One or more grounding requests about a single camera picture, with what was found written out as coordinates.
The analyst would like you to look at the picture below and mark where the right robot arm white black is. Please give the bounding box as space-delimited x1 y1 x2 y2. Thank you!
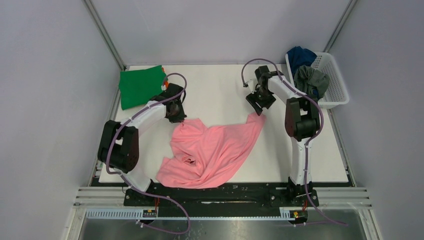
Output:
245 65 322 197

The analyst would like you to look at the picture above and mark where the white plastic laundry basket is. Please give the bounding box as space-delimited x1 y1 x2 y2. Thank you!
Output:
285 51 350 110

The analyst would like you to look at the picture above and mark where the aluminium frame rail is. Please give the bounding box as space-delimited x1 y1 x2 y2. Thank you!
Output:
74 183 372 221

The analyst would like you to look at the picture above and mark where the green folded t shirt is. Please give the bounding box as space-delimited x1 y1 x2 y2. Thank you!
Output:
118 65 166 110

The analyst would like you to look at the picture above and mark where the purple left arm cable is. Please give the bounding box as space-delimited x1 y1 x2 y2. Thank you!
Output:
105 72 192 235

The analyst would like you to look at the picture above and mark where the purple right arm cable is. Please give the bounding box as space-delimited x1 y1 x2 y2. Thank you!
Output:
241 58 349 228

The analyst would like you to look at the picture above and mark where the orange folded t shirt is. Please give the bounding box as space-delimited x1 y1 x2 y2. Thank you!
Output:
161 66 169 91

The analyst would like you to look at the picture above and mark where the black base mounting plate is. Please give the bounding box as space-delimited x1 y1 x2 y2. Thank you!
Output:
123 182 319 218

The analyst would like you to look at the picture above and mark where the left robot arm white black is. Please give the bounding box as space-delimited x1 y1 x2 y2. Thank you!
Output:
97 83 186 192

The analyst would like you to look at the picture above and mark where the dark blue t shirt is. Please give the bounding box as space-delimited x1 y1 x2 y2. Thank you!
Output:
286 46 317 74

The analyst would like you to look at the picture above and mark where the grey t shirt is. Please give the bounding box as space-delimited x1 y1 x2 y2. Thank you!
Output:
293 65 331 100

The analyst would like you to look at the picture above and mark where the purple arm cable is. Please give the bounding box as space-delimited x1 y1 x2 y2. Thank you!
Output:
241 58 349 228
105 72 192 235

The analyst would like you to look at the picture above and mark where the pink t shirt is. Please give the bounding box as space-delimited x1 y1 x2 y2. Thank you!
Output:
155 112 267 189

